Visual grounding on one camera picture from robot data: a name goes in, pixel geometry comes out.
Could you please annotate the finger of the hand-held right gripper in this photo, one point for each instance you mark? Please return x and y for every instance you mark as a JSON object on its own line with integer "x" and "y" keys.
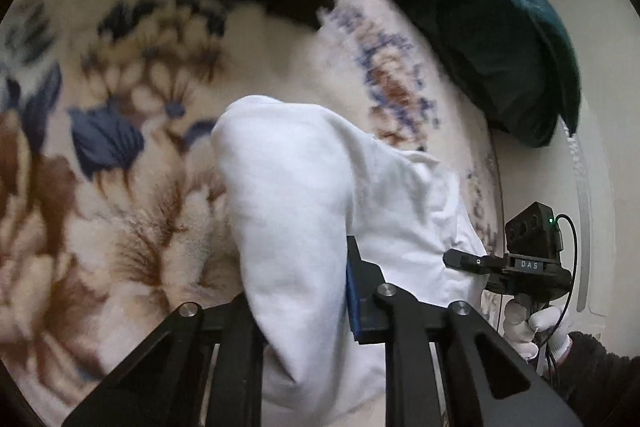
{"x": 467, "y": 261}

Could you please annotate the person's right forearm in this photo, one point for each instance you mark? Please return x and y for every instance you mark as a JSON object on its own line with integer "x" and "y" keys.
{"x": 600, "y": 372}

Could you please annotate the white plastic strip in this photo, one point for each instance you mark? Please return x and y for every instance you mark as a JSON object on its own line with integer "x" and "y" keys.
{"x": 582, "y": 207}

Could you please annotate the person's right hand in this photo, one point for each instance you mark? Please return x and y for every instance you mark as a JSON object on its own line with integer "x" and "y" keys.
{"x": 545, "y": 324}

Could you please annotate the floral printed blanket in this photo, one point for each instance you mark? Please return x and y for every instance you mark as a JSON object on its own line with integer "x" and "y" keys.
{"x": 125, "y": 207}

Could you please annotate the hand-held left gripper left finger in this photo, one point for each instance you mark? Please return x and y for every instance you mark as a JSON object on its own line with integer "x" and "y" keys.
{"x": 235, "y": 332}

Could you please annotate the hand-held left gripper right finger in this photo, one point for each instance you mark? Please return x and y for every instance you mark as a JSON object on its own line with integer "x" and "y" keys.
{"x": 352, "y": 302}

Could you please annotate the dark teal blanket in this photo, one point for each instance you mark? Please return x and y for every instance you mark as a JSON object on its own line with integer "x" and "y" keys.
{"x": 475, "y": 7}

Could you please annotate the white garment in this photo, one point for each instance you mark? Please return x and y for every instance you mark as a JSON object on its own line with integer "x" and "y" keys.
{"x": 300, "y": 187}

